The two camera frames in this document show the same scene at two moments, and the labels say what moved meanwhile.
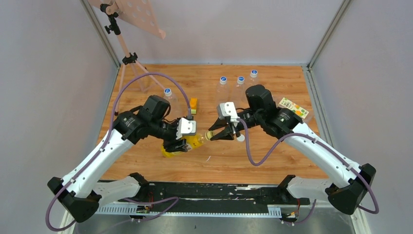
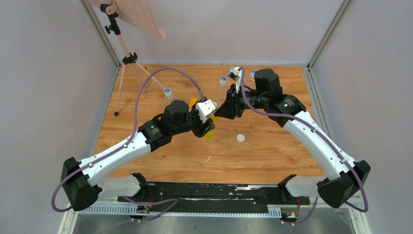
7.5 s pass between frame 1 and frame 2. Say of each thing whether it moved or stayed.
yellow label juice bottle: moved
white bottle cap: stayed
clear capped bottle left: stayed
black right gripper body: moved
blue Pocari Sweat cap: stayed
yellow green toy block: stayed
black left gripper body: moved
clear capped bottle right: stayed
